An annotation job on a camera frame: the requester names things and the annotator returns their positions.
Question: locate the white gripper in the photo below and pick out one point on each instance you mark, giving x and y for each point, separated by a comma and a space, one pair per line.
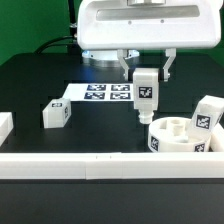
145, 25

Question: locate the white round stool seat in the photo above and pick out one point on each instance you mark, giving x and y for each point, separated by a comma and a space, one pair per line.
168, 134

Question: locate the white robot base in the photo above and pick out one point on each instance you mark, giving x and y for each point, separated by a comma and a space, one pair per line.
101, 58

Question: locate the white marker sheet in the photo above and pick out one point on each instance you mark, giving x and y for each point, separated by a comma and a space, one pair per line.
99, 92

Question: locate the white front barrier rail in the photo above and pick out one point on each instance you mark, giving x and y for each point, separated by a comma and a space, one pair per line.
87, 166

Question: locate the white left barrier rail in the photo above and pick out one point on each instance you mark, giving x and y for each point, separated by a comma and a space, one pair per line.
6, 125

